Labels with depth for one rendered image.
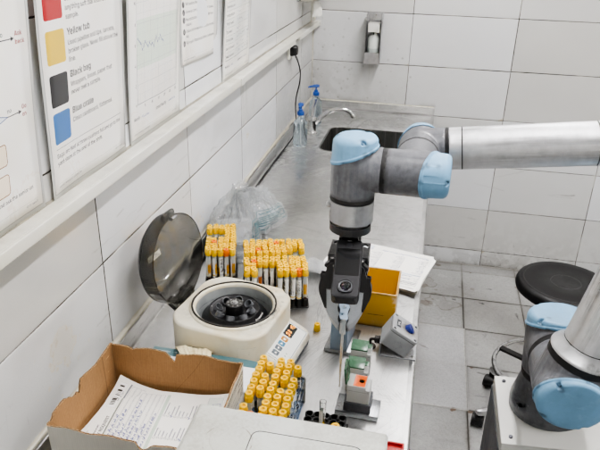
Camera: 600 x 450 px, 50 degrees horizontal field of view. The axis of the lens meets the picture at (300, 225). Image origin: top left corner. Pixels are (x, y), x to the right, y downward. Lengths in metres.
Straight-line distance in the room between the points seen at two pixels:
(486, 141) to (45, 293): 0.83
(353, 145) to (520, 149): 0.29
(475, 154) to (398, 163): 0.17
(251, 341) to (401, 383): 0.35
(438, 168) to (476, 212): 2.77
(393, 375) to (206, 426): 0.68
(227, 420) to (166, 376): 0.45
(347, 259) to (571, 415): 0.46
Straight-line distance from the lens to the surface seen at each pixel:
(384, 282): 1.74
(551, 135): 1.15
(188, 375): 1.34
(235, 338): 1.41
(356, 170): 1.02
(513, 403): 1.42
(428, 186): 1.02
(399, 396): 1.46
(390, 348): 1.55
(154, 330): 1.66
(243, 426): 0.93
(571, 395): 1.19
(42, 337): 1.28
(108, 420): 1.33
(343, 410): 1.39
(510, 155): 1.14
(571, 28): 3.56
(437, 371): 3.00
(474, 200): 3.76
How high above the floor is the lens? 1.80
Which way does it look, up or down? 25 degrees down
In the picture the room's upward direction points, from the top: 1 degrees clockwise
